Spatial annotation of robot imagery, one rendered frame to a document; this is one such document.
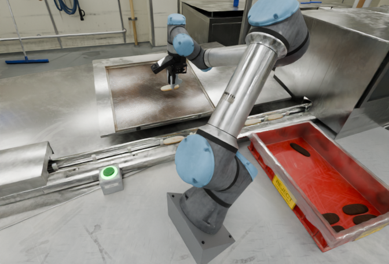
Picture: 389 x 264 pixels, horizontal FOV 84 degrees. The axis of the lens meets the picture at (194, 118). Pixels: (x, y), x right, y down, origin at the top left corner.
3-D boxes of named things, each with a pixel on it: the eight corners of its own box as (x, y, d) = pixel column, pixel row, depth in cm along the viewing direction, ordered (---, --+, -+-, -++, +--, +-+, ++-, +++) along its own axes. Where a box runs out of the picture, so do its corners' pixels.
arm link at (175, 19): (169, 21, 83) (165, 11, 89) (169, 47, 91) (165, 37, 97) (189, 20, 85) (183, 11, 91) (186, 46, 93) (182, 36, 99)
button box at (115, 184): (104, 202, 79) (96, 184, 73) (103, 184, 85) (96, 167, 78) (127, 195, 82) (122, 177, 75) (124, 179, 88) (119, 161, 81)
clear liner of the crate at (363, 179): (322, 257, 64) (337, 244, 58) (243, 145, 100) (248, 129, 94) (399, 224, 73) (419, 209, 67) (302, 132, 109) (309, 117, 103)
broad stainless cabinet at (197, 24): (203, 92, 295) (209, 11, 233) (179, 62, 372) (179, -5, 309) (310, 74, 355) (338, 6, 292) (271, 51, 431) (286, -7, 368)
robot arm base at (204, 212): (224, 227, 70) (243, 205, 68) (204, 240, 57) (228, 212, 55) (194, 193, 77) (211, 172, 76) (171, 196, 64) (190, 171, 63)
